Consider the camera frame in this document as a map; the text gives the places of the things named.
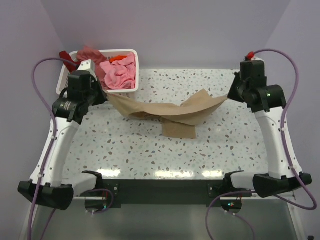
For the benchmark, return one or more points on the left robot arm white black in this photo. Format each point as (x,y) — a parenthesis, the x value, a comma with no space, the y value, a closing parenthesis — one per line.
(46,186)

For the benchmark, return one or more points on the dusty rose t shirt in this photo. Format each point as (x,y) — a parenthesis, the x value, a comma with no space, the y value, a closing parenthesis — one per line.
(88,53)

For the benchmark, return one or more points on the beige t shirt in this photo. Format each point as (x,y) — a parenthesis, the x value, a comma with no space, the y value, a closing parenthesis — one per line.
(178,121)

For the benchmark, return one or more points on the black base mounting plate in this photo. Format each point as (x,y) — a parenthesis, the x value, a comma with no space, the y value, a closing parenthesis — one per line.
(159,192)

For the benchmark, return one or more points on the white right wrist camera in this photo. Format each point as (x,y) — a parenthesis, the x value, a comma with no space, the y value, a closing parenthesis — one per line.
(255,58)

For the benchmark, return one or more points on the white plastic laundry basket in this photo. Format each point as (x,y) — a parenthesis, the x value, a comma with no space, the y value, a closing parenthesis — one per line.
(108,53)

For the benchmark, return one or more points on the orange t shirt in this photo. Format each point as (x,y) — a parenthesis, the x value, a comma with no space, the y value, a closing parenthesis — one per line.
(117,58)

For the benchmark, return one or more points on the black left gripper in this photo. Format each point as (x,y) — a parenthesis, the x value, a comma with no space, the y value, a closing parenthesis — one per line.
(102,97)

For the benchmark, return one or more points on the dark red t shirt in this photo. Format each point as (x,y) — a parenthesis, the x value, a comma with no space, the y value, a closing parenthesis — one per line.
(68,62)

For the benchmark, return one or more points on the pink t shirt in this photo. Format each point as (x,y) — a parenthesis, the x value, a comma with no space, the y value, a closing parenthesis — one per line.
(120,75)

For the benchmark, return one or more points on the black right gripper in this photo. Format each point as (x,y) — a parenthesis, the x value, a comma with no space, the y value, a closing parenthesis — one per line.
(232,94)

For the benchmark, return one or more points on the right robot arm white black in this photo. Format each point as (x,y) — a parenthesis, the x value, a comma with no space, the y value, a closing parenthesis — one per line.
(267,103)

